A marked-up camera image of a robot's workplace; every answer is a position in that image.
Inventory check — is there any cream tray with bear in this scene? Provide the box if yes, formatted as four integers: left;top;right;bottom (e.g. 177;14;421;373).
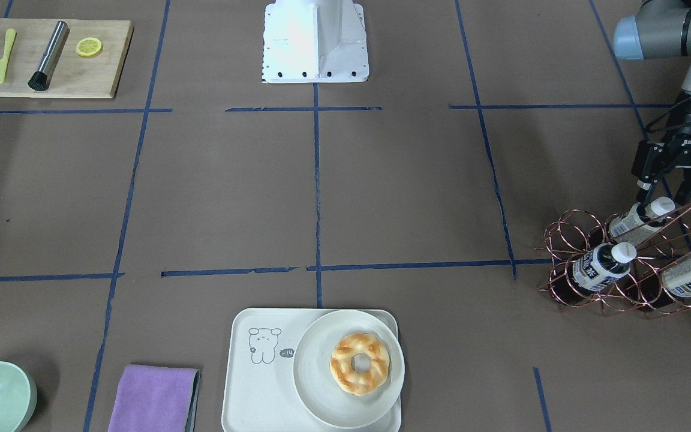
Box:
221;307;401;431

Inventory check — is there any glazed twisted donut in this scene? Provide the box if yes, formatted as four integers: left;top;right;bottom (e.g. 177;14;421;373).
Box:
329;332;391;397

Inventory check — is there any cream round plate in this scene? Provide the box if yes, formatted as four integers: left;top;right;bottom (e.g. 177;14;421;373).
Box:
293;310;405;430

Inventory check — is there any purple folded cloth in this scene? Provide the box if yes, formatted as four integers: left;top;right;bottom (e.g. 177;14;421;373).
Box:
108;364;201;431

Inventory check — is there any lemon slice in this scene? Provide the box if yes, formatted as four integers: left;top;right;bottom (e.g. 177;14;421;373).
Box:
74;37;103;58

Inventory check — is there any wooden cutting board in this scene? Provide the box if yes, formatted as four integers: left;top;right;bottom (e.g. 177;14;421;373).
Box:
0;17;134;98

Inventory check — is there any steel muddler black tip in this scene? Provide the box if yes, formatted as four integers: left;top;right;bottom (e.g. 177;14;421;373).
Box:
28;21;70;91

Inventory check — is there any yellow plastic knife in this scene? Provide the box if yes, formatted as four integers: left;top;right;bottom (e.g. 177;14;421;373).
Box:
0;28;17;84

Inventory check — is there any copper wire bottle rack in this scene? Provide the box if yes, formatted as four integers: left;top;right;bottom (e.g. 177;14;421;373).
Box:
541;204;691;318

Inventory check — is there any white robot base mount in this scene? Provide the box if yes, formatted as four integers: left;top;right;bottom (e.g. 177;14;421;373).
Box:
262;1;370;83

